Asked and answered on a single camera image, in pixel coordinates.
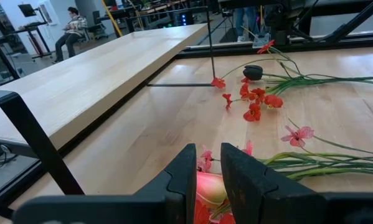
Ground yellow pole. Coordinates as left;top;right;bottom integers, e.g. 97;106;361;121
100;0;124;39

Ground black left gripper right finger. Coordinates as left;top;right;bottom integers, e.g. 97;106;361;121
220;142;327;224

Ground black artificial tulip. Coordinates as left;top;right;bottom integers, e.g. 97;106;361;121
242;64;373;88

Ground black monitor stand cart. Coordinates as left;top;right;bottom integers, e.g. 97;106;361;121
13;2;54;60

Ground seated person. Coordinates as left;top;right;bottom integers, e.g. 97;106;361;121
52;6;89;65

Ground wooden shelf with black frame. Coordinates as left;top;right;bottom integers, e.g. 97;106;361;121
0;6;217;224

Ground standing person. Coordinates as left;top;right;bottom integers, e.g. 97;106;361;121
235;6;259;43

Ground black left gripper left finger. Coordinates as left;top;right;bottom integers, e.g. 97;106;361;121
133;143;197;224

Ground black metal table frame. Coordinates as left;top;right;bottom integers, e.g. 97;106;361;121
0;0;373;215

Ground pink artificial flower spray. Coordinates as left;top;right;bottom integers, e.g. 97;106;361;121
197;118;373;181

